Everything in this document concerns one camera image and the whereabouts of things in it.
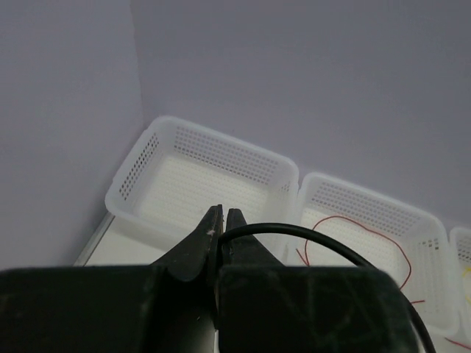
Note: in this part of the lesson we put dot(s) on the middle white perforated basket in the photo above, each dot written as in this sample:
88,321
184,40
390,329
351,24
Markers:
407,243

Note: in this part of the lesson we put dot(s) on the white perforated basket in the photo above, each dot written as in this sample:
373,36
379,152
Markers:
460,244
177,170
407,243

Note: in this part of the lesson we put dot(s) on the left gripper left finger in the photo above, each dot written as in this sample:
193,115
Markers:
165,306

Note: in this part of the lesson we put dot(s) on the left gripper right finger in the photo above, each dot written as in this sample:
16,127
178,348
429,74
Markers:
265,306

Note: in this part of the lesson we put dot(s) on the left white perforated basket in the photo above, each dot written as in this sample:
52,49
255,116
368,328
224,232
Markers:
177,170

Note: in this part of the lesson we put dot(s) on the right white perforated basket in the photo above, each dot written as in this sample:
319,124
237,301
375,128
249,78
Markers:
460,244

